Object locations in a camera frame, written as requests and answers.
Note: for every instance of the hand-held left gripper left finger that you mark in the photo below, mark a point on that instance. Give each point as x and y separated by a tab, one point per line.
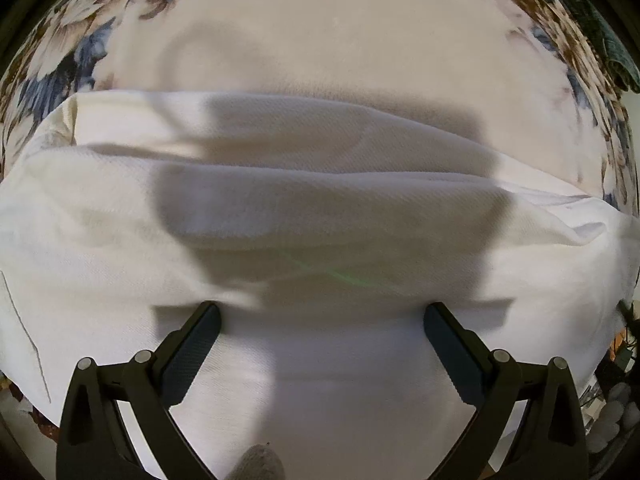
192	350

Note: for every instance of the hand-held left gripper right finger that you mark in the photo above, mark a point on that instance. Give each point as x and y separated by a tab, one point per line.
452	352

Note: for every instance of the white pants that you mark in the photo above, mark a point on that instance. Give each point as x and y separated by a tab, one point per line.
320	220

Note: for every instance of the grey sock foot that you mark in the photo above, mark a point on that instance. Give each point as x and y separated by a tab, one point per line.
256	464

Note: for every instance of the floral printed blanket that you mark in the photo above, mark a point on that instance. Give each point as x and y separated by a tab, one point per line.
320	35

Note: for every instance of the dark green cloth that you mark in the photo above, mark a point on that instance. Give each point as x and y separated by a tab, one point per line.
607	35

